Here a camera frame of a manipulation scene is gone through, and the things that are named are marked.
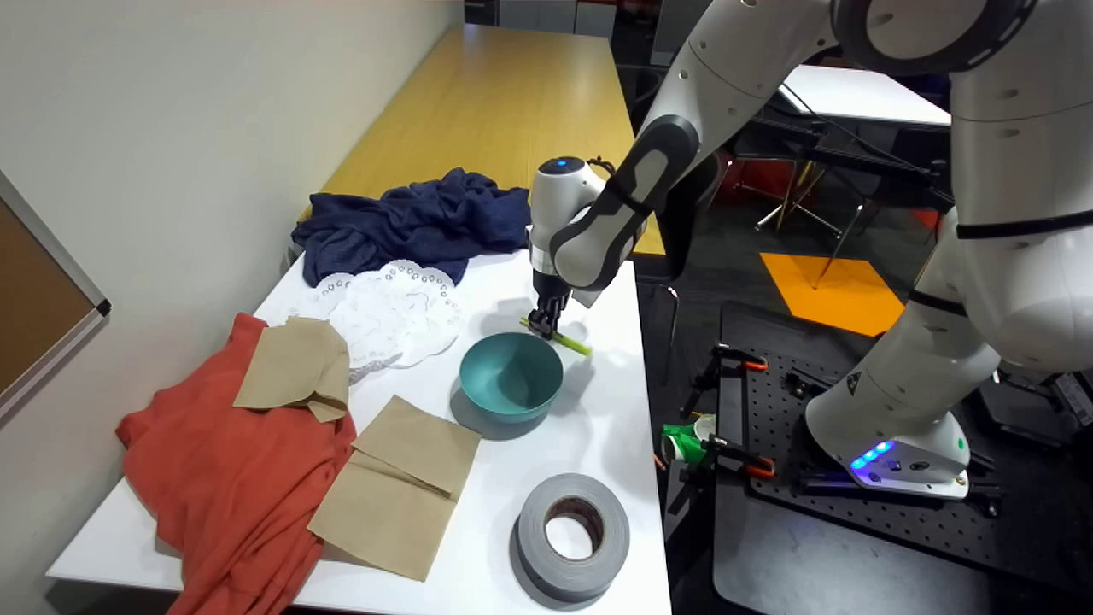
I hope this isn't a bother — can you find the white lace doily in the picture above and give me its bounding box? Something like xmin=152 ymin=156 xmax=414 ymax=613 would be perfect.
xmin=298 ymin=261 xmax=465 ymax=379

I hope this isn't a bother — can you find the navy blue cloth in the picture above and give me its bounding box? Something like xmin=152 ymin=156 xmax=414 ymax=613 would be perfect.
xmin=291 ymin=168 xmax=530 ymax=286

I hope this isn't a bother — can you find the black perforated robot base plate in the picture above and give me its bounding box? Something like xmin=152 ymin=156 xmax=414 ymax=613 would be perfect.
xmin=714 ymin=305 xmax=1093 ymax=615

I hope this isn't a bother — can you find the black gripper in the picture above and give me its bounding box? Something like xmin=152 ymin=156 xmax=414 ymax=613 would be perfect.
xmin=530 ymin=274 xmax=571 ymax=340

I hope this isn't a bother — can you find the teal bowl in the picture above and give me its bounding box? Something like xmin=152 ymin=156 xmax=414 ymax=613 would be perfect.
xmin=457 ymin=331 xmax=564 ymax=428

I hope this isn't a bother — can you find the wooden yellow table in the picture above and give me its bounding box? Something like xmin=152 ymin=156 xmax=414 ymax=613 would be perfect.
xmin=301 ymin=25 xmax=670 ymax=262

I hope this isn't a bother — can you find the green highlighter pen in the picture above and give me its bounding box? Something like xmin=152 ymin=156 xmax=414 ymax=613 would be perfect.
xmin=517 ymin=317 xmax=593 ymax=358

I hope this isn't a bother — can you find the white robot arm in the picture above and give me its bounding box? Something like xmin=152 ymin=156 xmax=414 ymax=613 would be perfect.
xmin=530 ymin=0 xmax=1093 ymax=500

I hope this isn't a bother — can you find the grey duct tape roll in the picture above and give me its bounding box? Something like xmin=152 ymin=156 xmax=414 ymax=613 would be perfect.
xmin=512 ymin=474 xmax=627 ymax=604

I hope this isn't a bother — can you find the white background table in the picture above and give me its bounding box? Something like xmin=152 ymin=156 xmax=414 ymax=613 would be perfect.
xmin=778 ymin=66 xmax=948 ymax=126

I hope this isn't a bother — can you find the orange floor mat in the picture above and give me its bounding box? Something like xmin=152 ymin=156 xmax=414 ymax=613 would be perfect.
xmin=762 ymin=253 xmax=901 ymax=340

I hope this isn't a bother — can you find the red orange cloth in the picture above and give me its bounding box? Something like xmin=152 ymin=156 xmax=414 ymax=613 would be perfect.
xmin=116 ymin=315 xmax=354 ymax=615

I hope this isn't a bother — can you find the orange black clamp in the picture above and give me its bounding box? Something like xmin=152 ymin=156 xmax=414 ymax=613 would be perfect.
xmin=680 ymin=343 xmax=768 ymax=421

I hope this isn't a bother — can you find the wall mounted cork board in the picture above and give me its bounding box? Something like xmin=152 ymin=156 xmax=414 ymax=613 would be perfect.
xmin=0 ymin=174 xmax=112 ymax=428

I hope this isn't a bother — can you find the small brown paper napkin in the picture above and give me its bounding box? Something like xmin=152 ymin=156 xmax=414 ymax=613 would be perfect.
xmin=236 ymin=317 xmax=348 ymax=425

